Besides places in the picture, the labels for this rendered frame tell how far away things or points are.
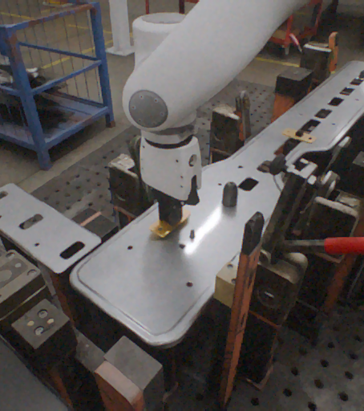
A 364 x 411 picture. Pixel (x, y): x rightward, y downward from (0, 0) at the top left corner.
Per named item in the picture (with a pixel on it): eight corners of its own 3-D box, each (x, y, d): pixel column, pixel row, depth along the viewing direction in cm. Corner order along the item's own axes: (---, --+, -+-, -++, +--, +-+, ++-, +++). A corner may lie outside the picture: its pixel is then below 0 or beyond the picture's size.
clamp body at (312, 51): (289, 124, 164) (306, 38, 141) (321, 133, 157) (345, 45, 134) (278, 132, 158) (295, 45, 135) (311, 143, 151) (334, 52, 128)
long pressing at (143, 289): (343, 59, 143) (345, 55, 142) (405, 72, 133) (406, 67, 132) (59, 279, 59) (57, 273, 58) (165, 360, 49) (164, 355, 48)
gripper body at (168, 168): (210, 128, 55) (206, 188, 62) (159, 111, 60) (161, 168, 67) (179, 148, 50) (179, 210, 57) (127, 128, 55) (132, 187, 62)
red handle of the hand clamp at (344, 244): (267, 233, 56) (374, 228, 45) (272, 245, 57) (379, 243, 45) (253, 249, 54) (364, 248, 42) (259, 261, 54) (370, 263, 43)
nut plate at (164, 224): (176, 205, 70) (176, 201, 70) (192, 213, 69) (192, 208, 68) (147, 229, 65) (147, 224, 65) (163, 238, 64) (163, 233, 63)
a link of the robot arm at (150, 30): (191, 133, 49) (200, 105, 56) (193, 28, 41) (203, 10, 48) (131, 128, 50) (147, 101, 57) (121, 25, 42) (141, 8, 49)
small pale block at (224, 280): (213, 377, 76) (228, 259, 52) (228, 388, 74) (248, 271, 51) (204, 391, 74) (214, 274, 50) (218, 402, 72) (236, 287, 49)
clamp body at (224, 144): (213, 196, 123) (220, 98, 101) (244, 209, 117) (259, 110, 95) (197, 209, 118) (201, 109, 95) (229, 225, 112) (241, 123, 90)
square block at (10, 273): (62, 362, 78) (12, 246, 55) (86, 385, 74) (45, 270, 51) (30, 392, 73) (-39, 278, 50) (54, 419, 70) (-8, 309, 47)
